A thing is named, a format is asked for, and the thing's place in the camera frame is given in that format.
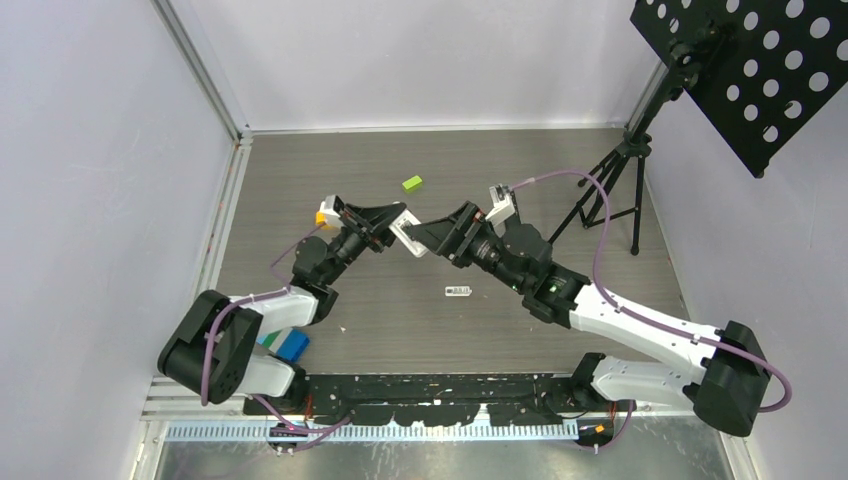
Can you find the black tripod stand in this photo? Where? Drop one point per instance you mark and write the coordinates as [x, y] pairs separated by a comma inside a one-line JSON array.
[[633, 148]]

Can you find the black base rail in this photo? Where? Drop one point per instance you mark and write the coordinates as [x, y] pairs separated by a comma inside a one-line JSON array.
[[437, 400]]

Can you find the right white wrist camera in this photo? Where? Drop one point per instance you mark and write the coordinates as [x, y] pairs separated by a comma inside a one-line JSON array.
[[504, 205]]

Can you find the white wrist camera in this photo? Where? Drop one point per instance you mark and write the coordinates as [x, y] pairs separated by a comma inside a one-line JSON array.
[[504, 205], [333, 206]]

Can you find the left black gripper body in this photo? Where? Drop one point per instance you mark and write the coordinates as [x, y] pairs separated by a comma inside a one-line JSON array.
[[355, 223]]

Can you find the black perforated panel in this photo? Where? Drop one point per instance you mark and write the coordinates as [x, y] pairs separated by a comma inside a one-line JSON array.
[[761, 69]]

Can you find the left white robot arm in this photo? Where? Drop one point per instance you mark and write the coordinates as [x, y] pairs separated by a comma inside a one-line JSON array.
[[213, 351]]

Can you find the blue green toy brick stack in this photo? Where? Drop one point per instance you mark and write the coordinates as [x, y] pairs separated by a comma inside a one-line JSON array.
[[288, 344]]

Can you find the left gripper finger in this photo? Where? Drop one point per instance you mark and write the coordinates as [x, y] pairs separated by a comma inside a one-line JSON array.
[[381, 217], [378, 239]]

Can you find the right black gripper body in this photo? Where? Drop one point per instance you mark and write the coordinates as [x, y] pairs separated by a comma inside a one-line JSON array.
[[473, 225]]

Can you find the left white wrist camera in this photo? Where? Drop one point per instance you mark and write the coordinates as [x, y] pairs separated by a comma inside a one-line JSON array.
[[333, 206]]

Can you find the white remote control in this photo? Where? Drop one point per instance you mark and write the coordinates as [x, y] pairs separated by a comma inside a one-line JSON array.
[[399, 228]]

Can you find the white battery cover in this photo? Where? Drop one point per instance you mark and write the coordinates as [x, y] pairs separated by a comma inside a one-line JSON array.
[[458, 291]]

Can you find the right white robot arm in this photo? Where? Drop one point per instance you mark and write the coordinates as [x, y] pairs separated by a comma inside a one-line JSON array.
[[719, 373]]

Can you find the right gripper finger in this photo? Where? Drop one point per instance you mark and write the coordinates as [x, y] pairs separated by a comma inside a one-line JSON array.
[[431, 234], [454, 251]]

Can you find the green block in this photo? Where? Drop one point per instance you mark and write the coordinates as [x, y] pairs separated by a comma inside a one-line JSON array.
[[412, 184]]

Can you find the aluminium frame post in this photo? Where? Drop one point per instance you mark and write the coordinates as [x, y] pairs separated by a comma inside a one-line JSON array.
[[185, 29]]

